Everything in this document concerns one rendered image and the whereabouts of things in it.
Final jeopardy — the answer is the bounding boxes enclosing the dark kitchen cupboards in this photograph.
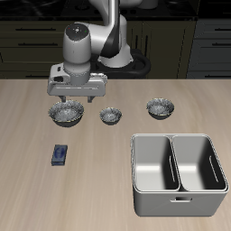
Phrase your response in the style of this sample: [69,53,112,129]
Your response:
[0,0,231,80]

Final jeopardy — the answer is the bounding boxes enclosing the dark blue box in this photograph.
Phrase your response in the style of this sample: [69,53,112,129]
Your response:
[51,144,69,167]

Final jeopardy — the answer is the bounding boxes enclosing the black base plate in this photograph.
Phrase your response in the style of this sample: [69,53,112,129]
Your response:
[91,49,152,77]

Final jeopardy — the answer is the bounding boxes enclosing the medium grey patterned bowl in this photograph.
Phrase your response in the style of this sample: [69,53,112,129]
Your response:
[145,97,175,120]

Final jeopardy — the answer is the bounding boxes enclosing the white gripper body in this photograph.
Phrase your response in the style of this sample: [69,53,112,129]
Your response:
[46,72,108,97]

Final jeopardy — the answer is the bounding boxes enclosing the white two-bin basket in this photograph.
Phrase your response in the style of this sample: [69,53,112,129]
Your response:
[130,133,229,218]

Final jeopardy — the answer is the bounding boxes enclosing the small grey patterned bowl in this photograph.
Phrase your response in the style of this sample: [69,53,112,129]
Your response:
[98,106,124,126]

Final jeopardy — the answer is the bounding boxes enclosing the large grey patterned bowl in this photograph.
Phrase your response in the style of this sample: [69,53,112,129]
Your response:
[48,99,86,127]

